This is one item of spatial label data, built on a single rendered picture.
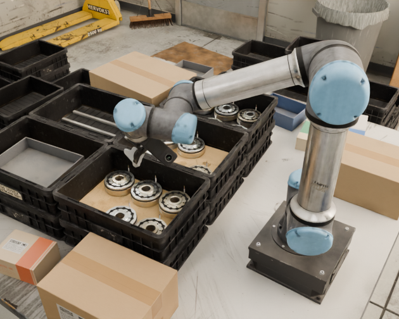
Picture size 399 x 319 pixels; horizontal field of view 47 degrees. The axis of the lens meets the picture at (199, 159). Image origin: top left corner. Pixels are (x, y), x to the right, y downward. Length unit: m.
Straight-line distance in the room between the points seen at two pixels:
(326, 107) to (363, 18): 2.79
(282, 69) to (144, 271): 0.64
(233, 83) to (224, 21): 3.80
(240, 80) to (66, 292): 0.70
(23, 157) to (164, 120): 0.84
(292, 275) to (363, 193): 0.48
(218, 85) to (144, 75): 1.01
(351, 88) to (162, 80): 1.24
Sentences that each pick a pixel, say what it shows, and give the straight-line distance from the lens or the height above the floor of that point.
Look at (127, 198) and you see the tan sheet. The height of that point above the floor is 0.83.
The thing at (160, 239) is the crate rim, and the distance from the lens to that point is 1.26.
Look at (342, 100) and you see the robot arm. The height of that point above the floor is 1.39.
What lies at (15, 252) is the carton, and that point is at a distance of 1.52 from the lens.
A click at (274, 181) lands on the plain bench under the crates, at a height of 0.70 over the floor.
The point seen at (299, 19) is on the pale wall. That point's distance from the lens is 4.56.
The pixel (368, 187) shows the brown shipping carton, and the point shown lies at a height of 0.80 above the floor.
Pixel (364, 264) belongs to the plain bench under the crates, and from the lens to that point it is 1.58.
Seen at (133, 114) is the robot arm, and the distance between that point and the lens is 1.06.
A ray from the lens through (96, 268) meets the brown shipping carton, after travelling 1.30.
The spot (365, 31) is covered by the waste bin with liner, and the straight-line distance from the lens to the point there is 3.82.
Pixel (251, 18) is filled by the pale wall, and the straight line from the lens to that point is 4.75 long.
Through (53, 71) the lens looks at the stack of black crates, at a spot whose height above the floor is 0.48.
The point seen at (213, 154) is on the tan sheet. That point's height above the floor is 0.83.
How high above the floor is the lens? 1.84
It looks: 37 degrees down
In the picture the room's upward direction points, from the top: straight up
